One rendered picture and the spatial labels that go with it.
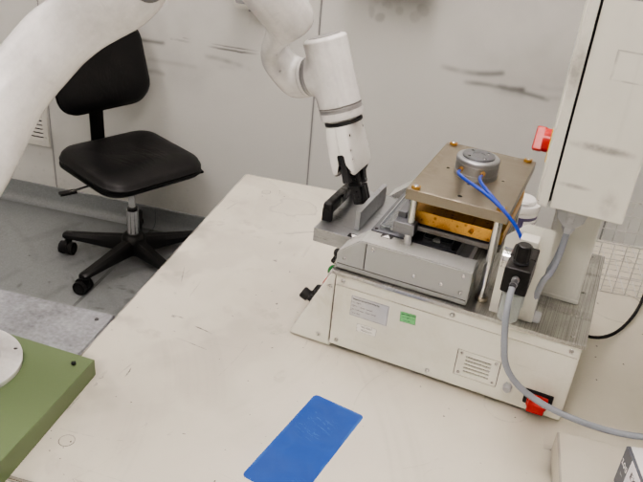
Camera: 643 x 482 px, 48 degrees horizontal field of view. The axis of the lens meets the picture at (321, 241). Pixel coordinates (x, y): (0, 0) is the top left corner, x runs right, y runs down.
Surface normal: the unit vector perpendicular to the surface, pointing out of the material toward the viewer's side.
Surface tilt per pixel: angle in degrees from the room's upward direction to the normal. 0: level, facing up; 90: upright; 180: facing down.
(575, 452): 0
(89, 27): 112
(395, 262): 90
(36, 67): 80
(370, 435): 0
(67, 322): 0
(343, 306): 90
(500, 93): 90
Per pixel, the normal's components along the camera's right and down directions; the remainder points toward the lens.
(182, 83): -0.25, 0.45
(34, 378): 0.16, -0.87
